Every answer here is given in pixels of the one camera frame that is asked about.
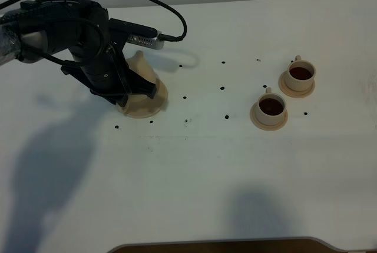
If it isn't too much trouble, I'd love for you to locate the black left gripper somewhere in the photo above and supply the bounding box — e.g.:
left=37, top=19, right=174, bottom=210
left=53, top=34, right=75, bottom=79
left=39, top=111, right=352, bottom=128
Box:
left=61, top=42, right=157, bottom=105

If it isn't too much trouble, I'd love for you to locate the beige clay teapot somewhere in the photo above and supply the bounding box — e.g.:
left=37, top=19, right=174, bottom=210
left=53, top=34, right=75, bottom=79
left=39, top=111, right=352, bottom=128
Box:
left=126, top=51, right=168, bottom=106

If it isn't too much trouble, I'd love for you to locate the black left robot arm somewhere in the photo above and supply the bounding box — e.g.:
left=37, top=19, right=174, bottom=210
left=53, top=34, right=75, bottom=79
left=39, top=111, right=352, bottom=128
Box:
left=2, top=0, right=157, bottom=107

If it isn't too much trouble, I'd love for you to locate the beige teapot saucer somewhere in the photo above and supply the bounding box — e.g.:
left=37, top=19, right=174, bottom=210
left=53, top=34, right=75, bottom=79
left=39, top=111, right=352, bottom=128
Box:
left=116, top=78, right=168, bottom=118

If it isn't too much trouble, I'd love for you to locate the beige near cup saucer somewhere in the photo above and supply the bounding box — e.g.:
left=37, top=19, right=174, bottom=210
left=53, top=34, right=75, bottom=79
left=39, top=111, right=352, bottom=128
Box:
left=250, top=103, right=288, bottom=131

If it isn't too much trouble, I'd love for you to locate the beige cup saucer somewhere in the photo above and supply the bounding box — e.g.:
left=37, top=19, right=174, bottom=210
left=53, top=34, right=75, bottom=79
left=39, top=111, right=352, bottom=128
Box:
left=278, top=72, right=315, bottom=98
left=250, top=103, right=288, bottom=131

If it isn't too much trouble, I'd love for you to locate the beige near teacup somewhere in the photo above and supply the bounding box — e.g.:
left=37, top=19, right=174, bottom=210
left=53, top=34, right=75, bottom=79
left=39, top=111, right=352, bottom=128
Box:
left=256, top=87, right=287, bottom=127

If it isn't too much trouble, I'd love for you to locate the beige teacup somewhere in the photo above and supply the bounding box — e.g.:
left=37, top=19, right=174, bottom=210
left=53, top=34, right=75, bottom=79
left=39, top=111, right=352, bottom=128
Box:
left=256, top=87, right=287, bottom=127
left=285, top=55, right=316, bottom=92

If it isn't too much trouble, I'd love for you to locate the beige far cup saucer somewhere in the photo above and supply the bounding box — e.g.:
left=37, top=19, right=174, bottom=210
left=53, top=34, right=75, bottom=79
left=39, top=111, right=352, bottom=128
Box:
left=278, top=72, right=315, bottom=98

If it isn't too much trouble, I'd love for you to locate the beige far teacup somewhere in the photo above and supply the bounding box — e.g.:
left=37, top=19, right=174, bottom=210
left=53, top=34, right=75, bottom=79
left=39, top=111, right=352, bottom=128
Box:
left=285, top=55, right=316, bottom=92

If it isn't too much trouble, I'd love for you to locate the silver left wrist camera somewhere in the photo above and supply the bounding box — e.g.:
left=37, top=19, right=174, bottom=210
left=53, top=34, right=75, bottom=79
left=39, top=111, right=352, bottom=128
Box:
left=109, top=18, right=164, bottom=50

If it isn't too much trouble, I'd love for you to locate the black braided left cable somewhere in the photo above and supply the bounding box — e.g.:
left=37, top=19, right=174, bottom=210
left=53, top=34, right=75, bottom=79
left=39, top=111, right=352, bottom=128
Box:
left=0, top=0, right=189, bottom=68

